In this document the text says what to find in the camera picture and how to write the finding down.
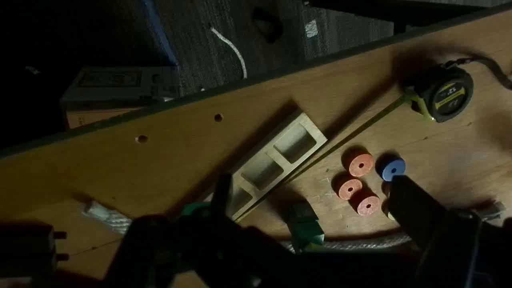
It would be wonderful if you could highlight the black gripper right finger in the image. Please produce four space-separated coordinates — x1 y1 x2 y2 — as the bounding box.
385 175 473 266

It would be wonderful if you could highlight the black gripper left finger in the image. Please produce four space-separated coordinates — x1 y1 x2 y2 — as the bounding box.
105 171 300 288

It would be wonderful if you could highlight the orange disc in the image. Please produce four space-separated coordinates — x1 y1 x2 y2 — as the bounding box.
355 194 383 218
347 151 375 179
335 176 364 203

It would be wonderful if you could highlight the blue disc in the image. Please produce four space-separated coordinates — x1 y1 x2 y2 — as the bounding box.
379 157 407 183

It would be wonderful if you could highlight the green block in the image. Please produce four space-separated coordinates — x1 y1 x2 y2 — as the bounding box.
284 202 326 253

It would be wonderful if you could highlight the dark grey case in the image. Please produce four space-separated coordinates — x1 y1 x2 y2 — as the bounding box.
57 66 183 130

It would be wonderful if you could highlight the white cable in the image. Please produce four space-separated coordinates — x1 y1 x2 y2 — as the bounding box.
209 26 249 80

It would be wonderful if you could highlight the blue strap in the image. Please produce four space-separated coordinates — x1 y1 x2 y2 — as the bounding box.
139 0 180 69

